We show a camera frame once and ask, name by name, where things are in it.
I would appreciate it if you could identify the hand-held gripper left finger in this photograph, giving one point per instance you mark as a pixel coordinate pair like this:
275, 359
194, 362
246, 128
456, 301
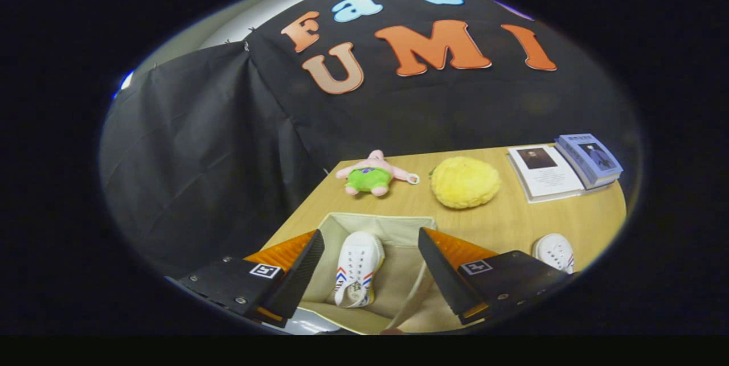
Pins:
299, 280

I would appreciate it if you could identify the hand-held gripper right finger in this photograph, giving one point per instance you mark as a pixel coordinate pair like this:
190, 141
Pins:
441, 278

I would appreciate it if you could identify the beige fabric storage box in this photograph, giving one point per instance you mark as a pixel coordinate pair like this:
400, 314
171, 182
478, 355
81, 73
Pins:
398, 286

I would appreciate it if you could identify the white striped canvas shoe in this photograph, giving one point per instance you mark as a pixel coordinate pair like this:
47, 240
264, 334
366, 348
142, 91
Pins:
356, 266
555, 252

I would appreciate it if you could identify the yellow plush ball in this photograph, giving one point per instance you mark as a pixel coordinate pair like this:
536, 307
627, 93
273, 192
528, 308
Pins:
465, 182

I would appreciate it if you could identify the pink starfish plush toy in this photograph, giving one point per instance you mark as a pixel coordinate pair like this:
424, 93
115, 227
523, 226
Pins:
370, 177

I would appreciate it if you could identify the white book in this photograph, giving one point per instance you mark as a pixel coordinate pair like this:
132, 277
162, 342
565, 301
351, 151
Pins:
547, 172

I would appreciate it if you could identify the blue book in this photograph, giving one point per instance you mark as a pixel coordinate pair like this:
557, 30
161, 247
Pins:
589, 158

